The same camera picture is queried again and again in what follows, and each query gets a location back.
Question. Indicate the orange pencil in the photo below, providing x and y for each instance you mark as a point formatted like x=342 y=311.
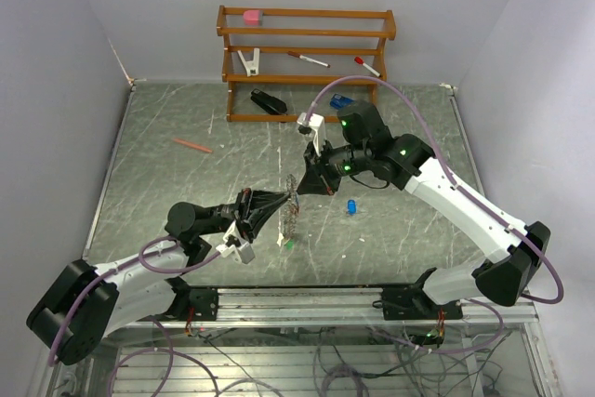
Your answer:
x=192 y=145

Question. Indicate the black stapler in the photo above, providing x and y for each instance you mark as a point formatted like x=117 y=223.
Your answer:
x=268 y=103

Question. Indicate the white plastic clip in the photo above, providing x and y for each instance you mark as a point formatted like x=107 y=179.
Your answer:
x=251 y=66

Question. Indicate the pink eraser block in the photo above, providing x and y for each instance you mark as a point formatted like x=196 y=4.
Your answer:
x=252 y=17

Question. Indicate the blue stapler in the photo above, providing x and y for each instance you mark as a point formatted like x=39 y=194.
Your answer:
x=338 y=101

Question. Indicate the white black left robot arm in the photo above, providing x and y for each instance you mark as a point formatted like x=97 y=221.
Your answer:
x=88 y=302

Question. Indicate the red capped white marker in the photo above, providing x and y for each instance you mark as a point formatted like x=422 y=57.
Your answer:
x=368 y=67

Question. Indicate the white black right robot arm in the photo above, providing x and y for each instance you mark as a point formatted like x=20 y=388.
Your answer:
x=510 y=247

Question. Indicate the red white marker pen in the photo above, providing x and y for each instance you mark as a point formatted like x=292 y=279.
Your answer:
x=300 y=56

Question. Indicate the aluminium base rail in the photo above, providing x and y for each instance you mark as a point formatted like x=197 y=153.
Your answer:
x=266 y=307

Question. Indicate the brown wooden shelf rack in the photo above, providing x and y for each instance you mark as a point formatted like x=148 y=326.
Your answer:
x=332 y=36

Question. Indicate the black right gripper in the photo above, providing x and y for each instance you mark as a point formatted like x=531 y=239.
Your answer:
x=317 y=178

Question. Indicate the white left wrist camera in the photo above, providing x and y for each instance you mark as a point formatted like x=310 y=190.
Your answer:
x=235 y=246

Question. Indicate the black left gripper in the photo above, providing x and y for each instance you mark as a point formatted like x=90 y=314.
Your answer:
x=257 y=199

